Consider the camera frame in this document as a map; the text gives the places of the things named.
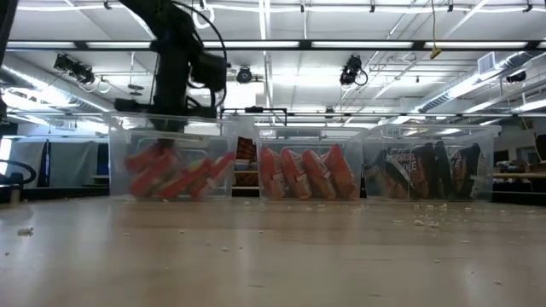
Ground clear plastic bin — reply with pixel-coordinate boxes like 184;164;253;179
253;125;370;201
362;123;503;202

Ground black spicy beef noodle packet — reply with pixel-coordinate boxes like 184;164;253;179
411;139;454;201

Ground clear bin with paper label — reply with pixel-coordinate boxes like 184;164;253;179
104;112;239;201

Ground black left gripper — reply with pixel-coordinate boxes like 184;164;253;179
113;40;218;151

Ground grey fabric partition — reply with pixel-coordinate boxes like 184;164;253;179
7;139;100;188

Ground background shelf with goods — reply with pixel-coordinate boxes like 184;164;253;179
233;136;260;200

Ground white hanging ring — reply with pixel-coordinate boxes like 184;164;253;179
194;3;216;30

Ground black fire noodle packet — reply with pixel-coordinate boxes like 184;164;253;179
363;148;404;200
385;147;430;200
450;142;484;201

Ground yellow hanging cord with plug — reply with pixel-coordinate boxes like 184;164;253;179
428;0;443;61

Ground white ceiling air vent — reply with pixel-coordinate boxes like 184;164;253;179
477;51;497;75

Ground black looped cable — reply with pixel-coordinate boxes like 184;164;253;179
0;159;38;188

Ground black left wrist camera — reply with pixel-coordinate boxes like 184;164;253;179
189;51;229;93

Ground black ceiling camera with cable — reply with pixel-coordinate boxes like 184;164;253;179
340;54;369;86

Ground short metal post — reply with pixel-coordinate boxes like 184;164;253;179
9;172;23;205

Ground wooden background table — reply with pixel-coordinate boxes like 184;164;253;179
490;171;546;180

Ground black overhead frame beam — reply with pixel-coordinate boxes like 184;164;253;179
6;39;546;52

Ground long black ceiling camera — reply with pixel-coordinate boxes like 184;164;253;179
54;54;96;85

